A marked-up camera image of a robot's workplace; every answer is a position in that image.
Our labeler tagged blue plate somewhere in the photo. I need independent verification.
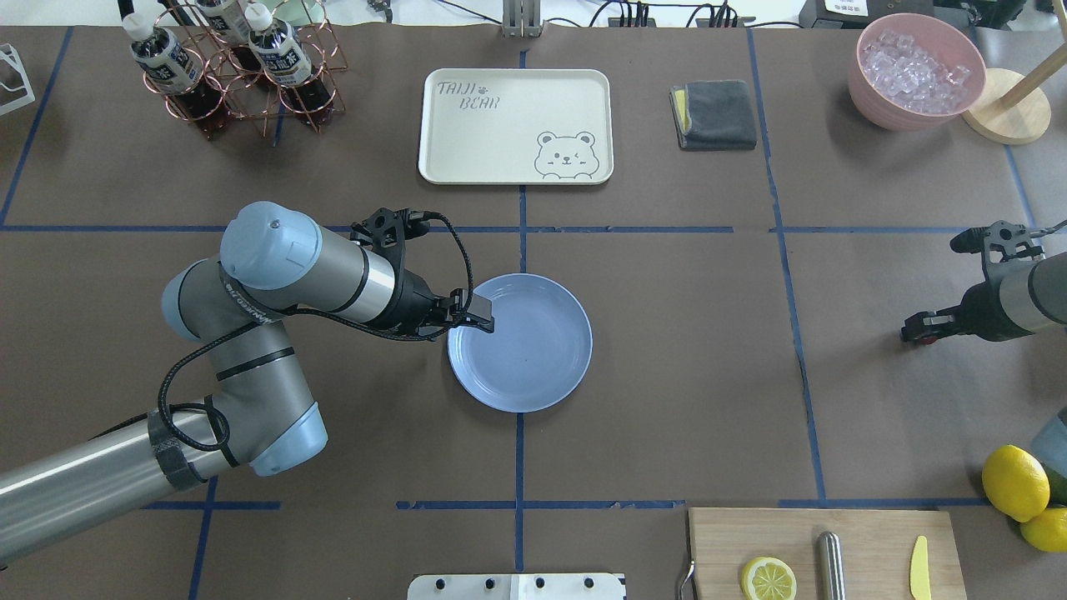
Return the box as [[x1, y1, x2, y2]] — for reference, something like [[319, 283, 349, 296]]
[[448, 273, 594, 413]]

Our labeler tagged grey folded cloth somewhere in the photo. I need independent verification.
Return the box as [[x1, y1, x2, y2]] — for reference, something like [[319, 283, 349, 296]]
[[669, 80, 757, 151]]

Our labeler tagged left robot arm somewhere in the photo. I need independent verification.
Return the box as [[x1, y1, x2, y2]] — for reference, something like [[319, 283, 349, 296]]
[[1, 201, 494, 565]]

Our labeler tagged aluminium frame post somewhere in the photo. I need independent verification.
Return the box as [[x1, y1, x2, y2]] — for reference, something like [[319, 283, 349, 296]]
[[501, 0, 544, 38]]

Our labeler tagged dark bottle white cap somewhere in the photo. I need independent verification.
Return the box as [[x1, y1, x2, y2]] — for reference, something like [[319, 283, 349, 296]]
[[122, 12, 229, 137]]

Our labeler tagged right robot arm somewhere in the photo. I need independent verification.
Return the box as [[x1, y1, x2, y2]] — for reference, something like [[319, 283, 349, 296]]
[[899, 253, 1066, 344]]

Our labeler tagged yellow lemon front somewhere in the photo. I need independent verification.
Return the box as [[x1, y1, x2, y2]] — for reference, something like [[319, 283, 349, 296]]
[[982, 444, 1050, 523]]

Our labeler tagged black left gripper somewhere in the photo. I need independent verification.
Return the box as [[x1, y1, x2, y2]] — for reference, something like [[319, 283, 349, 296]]
[[378, 271, 495, 341]]

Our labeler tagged white cup rack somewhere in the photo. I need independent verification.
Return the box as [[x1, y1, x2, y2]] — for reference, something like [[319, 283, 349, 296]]
[[1, 44, 37, 115]]

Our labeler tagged pink bowl of ice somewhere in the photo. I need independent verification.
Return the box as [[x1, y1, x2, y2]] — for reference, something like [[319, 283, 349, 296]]
[[849, 12, 986, 132]]

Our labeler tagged lemon half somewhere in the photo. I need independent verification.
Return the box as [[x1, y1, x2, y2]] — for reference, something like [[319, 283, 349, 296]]
[[739, 556, 798, 599]]

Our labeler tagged wooden stand with carton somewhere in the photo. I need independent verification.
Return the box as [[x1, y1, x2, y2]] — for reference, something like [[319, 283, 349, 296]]
[[964, 44, 1066, 145]]

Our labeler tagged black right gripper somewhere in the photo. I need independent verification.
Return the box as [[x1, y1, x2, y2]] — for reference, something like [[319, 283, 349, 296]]
[[899, 283, 1038, 344]]

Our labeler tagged cream bear tray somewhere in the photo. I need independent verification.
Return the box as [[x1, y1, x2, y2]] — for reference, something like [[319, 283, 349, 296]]
[[417, 67, 614, 185]]

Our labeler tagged copper wire bottle rack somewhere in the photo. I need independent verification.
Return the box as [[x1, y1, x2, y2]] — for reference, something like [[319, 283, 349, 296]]
[[120, 1, 349, 140]]

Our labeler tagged green lime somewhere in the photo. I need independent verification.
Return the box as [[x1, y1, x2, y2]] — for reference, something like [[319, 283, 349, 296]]
[[1041, 463, 1067, 506]]

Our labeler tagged yellow lemon rear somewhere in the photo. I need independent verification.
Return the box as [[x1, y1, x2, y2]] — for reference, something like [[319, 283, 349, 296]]
[[1019, 507, 1067, 553]]

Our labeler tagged yellow lemon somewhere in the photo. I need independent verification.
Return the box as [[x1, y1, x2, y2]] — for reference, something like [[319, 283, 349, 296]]
[[1019, 507, 1067, 553], [982, 444, 1050, 523]]

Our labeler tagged wooden cutting board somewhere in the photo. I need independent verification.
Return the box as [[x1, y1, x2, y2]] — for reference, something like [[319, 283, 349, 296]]
[[688, 507, 969, 600]]

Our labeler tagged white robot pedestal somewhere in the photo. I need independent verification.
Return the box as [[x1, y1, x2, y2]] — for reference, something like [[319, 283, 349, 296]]
[[407, 572, 628, 599]]

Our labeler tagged yellow plastic knife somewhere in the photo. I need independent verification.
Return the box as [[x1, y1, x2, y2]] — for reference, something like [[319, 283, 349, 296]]
[[909, 535, 931, 600]]

